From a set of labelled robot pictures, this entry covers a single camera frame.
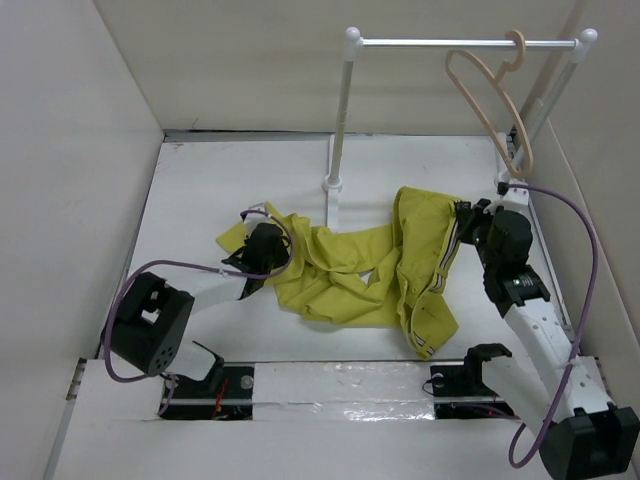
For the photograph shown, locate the yellow-green trousers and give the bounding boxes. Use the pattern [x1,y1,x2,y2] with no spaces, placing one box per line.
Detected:
[214,185,461,360]

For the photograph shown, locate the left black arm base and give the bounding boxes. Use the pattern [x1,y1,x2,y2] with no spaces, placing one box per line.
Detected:
[160,363,254,421]

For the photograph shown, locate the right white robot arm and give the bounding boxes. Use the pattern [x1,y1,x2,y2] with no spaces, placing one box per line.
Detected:
[455,199,639,479]

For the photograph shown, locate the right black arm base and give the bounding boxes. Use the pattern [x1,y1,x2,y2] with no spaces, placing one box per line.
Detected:
[422,343,516,420]

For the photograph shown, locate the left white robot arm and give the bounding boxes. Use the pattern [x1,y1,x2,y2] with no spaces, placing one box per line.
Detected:
[102,219,295,384]

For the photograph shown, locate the wooden clothes hanger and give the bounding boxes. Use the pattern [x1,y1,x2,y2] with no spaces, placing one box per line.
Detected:
[444,29,535,177]

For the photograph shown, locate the white clothes rack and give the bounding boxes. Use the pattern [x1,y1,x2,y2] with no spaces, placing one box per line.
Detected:
[323,27,598,231]

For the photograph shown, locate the silver tape strip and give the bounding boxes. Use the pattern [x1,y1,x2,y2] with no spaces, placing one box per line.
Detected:
[252,361,435,422]

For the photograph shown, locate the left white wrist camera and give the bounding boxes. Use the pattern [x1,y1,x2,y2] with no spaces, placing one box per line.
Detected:
[240,203,270,229]

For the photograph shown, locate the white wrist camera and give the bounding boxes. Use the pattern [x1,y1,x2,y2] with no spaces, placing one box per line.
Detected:
[240,203,270,229]
[495,182,530,213]

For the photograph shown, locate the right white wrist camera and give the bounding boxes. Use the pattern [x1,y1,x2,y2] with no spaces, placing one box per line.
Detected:
[495,182,530,213]

